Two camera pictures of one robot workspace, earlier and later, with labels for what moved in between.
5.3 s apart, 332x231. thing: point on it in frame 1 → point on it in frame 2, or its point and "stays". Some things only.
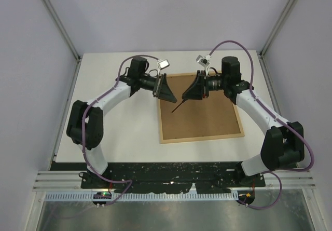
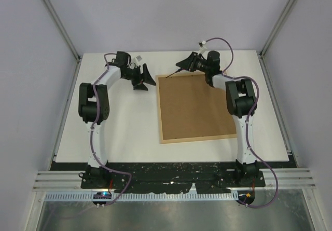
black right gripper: x=195 y=91 → x=189 y=62
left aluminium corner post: x=52 y=11 stays
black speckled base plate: x=164 y=178 stays
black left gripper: x=165 y=93 → x=146 y=77
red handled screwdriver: x=182 y=100 → x=181 y=68
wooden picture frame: x=214 y=118 stays
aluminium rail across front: x=71 y=180 stays
